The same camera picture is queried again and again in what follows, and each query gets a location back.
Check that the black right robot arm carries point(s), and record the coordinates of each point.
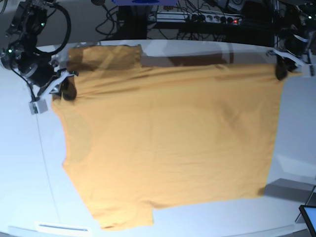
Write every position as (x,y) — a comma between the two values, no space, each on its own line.
(29,20)

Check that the black power strip red switch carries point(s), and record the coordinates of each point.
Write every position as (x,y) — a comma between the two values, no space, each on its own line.
(217,19)

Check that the tablet with blue screen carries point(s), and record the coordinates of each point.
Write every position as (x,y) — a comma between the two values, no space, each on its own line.
(308,213)

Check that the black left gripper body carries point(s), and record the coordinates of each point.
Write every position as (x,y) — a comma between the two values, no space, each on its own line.
(293,43)

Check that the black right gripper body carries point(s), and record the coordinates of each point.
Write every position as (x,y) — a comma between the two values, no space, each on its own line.
(37,69)

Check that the white power strip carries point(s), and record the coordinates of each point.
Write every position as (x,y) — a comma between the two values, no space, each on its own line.
(170,17)

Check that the yellow T-shirt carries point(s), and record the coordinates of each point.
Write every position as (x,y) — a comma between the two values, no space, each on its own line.
(140,138)

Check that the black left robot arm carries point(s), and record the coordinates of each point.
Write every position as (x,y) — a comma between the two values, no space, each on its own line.
(295,31)

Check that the white flat bar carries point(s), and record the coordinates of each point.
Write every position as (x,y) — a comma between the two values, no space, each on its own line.
(43,226)

